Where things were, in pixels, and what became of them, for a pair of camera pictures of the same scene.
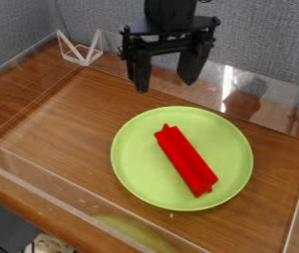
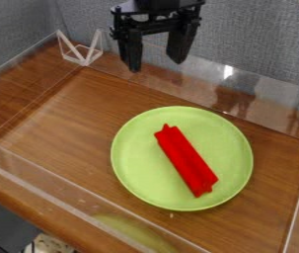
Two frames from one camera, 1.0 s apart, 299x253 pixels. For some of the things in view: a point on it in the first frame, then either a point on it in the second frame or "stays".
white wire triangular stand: x=77 y=53 stays
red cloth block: x=185 y=161 stays
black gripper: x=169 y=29 -> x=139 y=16
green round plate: x=144 y=171 stays
